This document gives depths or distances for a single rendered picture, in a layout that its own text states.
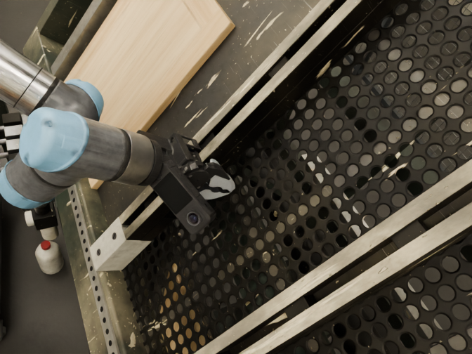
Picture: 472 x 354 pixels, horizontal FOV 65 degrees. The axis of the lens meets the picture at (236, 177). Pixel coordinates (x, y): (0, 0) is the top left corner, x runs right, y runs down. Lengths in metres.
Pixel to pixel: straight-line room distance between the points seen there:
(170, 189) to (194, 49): 0.41
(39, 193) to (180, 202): 0.19
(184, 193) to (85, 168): 0.14
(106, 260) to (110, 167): 0.41
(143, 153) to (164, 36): 0.52
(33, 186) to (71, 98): 0.16
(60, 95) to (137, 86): 0.40
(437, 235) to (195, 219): 0.31
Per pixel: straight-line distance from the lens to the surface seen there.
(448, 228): 0.49
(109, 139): 0.49
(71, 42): 1.35
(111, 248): 0.86
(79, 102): 0.64
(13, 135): 1.41
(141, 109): 0.95
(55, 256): 1.82
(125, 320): 0.89
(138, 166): 0.52
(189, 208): 0.54
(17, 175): 0.56
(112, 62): 1.15
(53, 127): 0.46
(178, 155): 0.59
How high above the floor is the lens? 1.75
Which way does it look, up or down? 49 degrees down
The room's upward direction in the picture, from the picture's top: 20 degrees clockwise
